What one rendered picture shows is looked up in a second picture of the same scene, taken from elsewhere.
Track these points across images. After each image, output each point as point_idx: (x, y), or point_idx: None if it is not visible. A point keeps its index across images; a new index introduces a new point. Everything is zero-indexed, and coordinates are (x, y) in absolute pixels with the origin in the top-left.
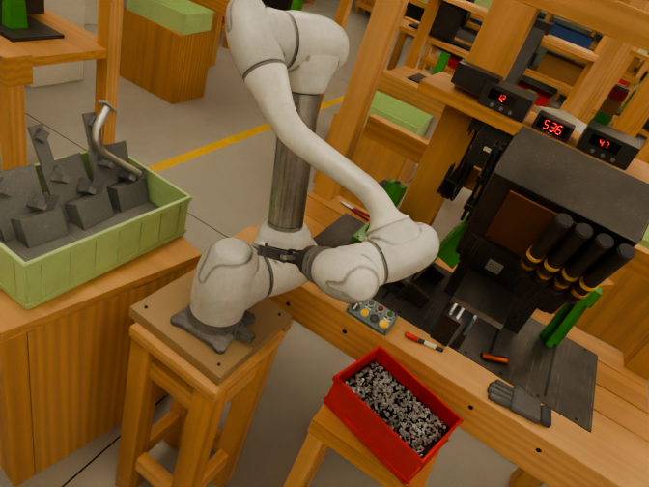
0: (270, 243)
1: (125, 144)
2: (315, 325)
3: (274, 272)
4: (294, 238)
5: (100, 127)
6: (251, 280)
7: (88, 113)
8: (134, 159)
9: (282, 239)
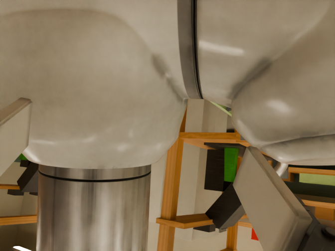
0: (165, 126)
1: (242, 136)
2: None
3: (169, 20)
4: (81, 156)
5: (278, 170)
6: (332, 26)
7: (281, 178)
8: (230, 115)
9: (127, 152)
